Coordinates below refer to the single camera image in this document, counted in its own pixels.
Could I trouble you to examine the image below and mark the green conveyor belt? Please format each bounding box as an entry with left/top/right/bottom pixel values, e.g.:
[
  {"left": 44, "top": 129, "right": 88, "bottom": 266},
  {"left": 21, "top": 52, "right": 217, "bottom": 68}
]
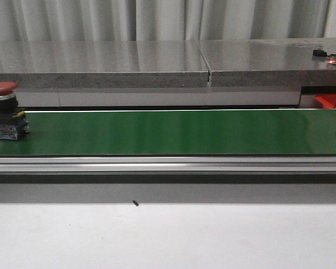
[{"left": 0, "top": 109, "right": 336, "bottom": 156}]

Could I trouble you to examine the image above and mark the red plate tray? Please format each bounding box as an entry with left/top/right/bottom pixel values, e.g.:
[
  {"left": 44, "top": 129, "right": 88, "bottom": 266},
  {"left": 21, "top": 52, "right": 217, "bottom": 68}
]
[{"left": 315, "top": 94, "right": 336, "bottom": 109}]

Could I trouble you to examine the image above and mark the black connector plug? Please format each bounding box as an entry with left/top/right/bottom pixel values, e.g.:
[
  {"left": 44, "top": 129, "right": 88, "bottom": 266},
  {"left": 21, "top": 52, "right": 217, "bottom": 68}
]
[{"left": 312, "top": 49, "right": 328, "bottom": 57}]

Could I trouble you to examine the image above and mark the grey pleated curtain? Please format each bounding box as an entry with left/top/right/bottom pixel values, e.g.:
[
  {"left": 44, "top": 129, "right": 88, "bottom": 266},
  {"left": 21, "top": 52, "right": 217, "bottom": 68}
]
[{"left": 0, "top": 1, "right": 330, "bottom": 41}]

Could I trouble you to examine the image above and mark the grey stone counter slab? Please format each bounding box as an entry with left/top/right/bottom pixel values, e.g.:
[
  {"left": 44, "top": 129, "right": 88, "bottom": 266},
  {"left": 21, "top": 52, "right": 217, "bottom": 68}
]
[{"left": 0, "top": 41, "right": 209, "bottom": 89}]

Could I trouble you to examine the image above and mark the aluminium conveyor side rail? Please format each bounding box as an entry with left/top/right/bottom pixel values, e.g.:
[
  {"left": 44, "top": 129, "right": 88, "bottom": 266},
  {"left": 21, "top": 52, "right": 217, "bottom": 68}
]
[{"left": 0, "top": 156, "right": 336, "bottom": 174}]

